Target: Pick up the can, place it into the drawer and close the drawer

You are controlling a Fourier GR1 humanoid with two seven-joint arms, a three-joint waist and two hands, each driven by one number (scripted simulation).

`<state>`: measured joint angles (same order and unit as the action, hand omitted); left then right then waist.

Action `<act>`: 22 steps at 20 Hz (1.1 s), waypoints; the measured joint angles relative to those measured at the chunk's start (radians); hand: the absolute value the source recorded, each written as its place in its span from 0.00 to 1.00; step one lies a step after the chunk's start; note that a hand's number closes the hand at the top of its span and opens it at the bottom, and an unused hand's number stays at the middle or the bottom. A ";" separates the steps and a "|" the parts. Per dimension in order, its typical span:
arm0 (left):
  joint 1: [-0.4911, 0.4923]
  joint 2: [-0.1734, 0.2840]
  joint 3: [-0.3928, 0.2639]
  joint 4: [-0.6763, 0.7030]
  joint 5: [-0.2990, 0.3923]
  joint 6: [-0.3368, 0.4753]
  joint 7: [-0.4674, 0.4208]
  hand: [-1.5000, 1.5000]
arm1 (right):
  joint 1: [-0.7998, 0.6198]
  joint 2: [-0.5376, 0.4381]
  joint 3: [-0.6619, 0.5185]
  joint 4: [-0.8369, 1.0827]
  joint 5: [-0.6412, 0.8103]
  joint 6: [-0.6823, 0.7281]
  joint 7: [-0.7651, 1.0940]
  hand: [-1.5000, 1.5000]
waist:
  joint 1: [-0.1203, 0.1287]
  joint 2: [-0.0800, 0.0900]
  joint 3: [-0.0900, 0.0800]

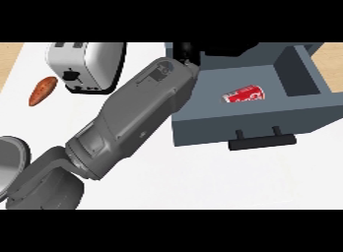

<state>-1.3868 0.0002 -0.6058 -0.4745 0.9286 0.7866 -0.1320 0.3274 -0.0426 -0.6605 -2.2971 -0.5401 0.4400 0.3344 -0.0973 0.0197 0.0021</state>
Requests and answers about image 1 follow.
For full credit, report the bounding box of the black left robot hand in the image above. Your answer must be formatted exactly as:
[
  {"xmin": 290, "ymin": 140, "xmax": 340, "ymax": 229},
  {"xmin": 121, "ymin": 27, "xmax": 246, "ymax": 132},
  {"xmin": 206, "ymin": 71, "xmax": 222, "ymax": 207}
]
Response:
[{"xmin": 172, "ymin": 42, "xmax": 256, "ymax": 65}]

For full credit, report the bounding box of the grey-blue open drawer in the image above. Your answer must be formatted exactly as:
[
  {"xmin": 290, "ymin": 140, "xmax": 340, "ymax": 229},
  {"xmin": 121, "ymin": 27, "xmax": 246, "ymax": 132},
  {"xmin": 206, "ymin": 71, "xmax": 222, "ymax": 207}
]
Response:
[{"xmin": 164, "ymin": 42, "xmax": 343, "ymax": 112}]

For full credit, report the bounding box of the red soda can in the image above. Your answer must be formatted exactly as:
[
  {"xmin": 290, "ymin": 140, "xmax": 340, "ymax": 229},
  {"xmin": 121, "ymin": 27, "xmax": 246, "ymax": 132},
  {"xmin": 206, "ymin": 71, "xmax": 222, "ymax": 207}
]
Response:
[{"xmin": 220, "ymin": 84, "xmax": 266, "ymax": 104}]

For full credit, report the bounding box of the grey-blue drawer front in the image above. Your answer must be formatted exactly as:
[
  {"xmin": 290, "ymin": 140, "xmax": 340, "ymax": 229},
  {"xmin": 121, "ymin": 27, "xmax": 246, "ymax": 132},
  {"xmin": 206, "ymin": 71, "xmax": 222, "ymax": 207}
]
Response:
[{"xmin": 170, "ymin": 94, "xmax": 343, "ymax": 148}]

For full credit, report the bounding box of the white toaster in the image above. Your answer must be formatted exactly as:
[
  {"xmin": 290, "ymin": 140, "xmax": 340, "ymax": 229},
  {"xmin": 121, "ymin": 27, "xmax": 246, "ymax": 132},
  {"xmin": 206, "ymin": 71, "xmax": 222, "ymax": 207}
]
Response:
[{"xmin": 44, "ymin": 42, "xmax": 129, "ymax": 95}]

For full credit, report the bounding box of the orange sweet potato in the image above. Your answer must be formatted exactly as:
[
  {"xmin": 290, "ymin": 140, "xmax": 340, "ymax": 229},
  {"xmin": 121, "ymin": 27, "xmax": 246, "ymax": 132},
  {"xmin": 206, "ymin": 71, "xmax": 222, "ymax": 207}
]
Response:
[{"xmin": 28, "ymin": 76, "xmax": 59, "ymax": 107}]

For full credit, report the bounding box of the grey round metal pot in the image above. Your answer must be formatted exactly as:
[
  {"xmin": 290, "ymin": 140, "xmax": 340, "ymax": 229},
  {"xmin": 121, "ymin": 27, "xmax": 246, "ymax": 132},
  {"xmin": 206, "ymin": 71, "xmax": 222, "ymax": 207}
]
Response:
[{"xmin": 0, "ymin": 135, "xmax": 32, "ymax": 210}]

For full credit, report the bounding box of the black drawer handle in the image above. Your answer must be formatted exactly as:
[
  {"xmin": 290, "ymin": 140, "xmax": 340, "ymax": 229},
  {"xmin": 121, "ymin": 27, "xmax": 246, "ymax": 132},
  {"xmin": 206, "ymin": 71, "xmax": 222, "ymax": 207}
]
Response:
[{"xmin": 226, "ymin": 125, "xmax": 299, "ymax": 152}]

